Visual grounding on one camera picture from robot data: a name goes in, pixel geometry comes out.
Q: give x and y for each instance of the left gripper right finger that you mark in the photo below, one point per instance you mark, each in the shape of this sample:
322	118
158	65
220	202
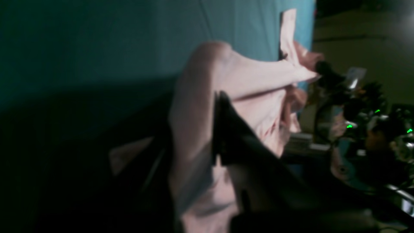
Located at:
261	182

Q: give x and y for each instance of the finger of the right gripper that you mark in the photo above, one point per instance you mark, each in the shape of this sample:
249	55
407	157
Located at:
328	77

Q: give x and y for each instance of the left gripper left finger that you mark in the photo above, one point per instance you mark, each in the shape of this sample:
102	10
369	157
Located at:
117	182

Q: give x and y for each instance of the pink T-shirt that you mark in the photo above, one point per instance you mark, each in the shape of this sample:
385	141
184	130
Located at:
264	94

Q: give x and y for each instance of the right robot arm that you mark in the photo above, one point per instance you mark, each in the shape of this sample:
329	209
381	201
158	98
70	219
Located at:
370	149

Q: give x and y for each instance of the teal table cloth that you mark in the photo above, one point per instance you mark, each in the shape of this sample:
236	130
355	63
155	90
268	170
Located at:
50	45

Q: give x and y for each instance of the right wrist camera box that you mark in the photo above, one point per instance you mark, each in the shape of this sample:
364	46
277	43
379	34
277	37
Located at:
353	76

